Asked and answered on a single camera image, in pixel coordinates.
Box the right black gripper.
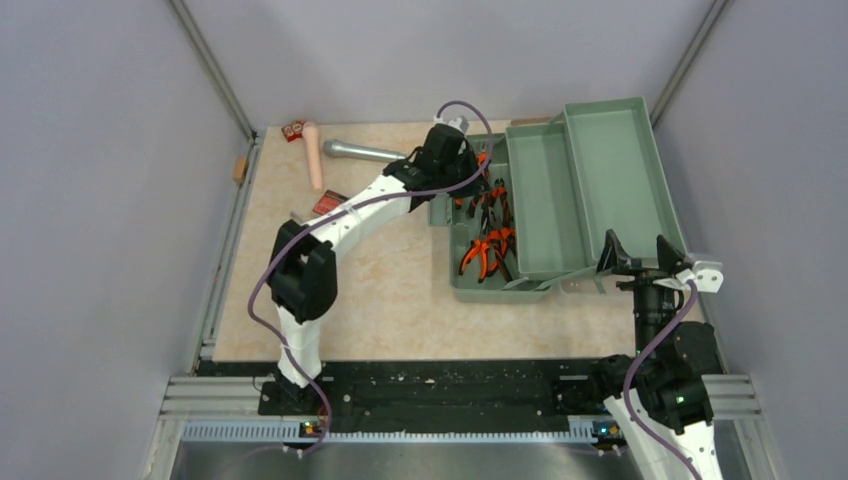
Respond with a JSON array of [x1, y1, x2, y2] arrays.
[[595, 228, 686, 358]]

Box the orange black small pliers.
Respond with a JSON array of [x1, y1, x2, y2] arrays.
[[452, 190, 491, 219]]

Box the orange black cutting pliers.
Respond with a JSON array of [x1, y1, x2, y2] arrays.
[[487, 178, 512, 230]]

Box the orange black combination pliers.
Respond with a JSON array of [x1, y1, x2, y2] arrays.
[[458, 234, 494, 284]]

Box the green plastic tool box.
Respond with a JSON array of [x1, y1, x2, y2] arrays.
[[428, 97, 686, 304]]

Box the red labelled small box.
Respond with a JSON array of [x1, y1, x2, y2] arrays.
[[312, 190, 349, 216]]

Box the orange black long-nose pliers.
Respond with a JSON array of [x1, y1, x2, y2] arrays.
[[486, 227, 516, 282]]

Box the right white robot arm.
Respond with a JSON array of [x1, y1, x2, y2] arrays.
[[586, 230, 724, 479]]

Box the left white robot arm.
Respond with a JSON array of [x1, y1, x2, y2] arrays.
[[265, 116, 485, 414]]

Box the silver metal microphone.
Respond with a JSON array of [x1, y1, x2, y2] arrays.
[[322, 139, 407, 164]]

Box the small red card box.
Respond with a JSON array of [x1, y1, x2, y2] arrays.
[[280, 120, 306, 142]]

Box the small wooden block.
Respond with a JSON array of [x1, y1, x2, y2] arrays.
[[232, 157, 249, 185]]

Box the beige wooden handle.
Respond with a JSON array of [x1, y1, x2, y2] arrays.
[[302, 121, 323, 191]]

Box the black mounting base rail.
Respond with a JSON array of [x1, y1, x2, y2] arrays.
[[254, 357, 654, 439]]

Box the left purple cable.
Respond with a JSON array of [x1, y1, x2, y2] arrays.
[[246, 99, 496, 458]]

